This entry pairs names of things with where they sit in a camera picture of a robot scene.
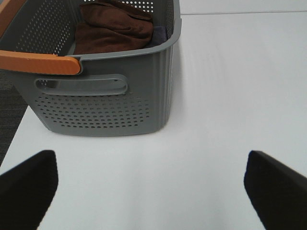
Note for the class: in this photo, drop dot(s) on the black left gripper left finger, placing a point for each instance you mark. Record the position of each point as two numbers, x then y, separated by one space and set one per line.
27 190

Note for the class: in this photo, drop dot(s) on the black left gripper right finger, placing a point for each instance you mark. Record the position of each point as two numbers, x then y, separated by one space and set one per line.
277 192

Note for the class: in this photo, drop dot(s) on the grey perforated plastic basket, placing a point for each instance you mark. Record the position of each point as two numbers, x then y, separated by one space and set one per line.
114 94

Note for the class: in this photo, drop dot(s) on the brown towel in basket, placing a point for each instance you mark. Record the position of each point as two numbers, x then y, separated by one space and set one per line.
112 26

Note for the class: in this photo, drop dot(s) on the dark purple cloth in basket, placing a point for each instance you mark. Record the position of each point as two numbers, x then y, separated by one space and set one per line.
159 36

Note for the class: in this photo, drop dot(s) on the orange basket handle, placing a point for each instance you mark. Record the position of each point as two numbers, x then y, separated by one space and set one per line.
36 37

